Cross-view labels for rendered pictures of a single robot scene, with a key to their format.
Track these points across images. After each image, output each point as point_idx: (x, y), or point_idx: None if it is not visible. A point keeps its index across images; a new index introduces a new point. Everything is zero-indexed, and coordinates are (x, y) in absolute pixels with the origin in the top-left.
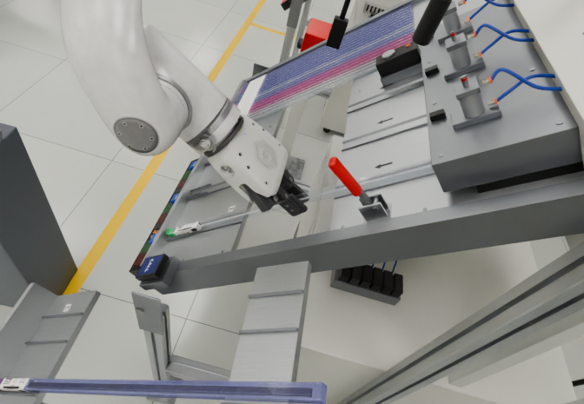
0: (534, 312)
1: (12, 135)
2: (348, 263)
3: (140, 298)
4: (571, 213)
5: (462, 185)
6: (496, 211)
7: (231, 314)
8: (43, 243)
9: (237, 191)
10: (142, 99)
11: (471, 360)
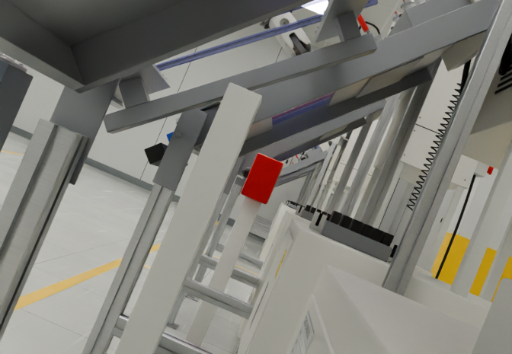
0: (475, 75)
1: (29, 79)
2: (362, 74)
3: (190, 112)
4: (472, 16)
5: (422, 23)
6: (440, 17)
7: None
8: None
9: (286, 39)
10: None
11: (455, 157)
